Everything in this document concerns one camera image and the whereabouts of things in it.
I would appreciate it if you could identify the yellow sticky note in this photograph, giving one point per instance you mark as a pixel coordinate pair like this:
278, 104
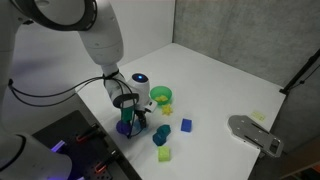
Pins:
258, 116

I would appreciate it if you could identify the dark blue cube toy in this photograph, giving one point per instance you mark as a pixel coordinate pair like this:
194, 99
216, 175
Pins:
159, 139

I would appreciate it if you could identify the teal cube toy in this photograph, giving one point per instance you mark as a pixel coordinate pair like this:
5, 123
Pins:
164, 130

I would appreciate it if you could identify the yellow toy inside bowl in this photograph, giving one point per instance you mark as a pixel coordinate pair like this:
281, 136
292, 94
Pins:
161, 98

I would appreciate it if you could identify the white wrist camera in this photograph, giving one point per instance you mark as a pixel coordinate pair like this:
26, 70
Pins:
151, 106

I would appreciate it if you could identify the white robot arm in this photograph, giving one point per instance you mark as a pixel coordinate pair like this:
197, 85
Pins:
95, 22

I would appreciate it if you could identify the green plastic bowl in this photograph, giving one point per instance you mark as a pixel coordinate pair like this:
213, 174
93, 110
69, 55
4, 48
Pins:
161, 90

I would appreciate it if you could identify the black base plate with clamps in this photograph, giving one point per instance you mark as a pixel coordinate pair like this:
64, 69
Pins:
94, 154

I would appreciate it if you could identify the lime green cube toy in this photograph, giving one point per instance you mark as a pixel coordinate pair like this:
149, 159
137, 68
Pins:
163, 153

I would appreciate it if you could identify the yellow spiky toy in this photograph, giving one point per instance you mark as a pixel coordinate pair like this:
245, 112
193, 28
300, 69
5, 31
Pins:
167, 109

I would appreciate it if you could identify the grey metal mounting plate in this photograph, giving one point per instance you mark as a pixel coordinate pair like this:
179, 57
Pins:
247, 130

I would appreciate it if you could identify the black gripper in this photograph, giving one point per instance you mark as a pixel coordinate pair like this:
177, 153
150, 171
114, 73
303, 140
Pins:
128, 114

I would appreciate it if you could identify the black vertical pole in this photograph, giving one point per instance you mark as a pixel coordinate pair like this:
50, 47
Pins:
296, 80

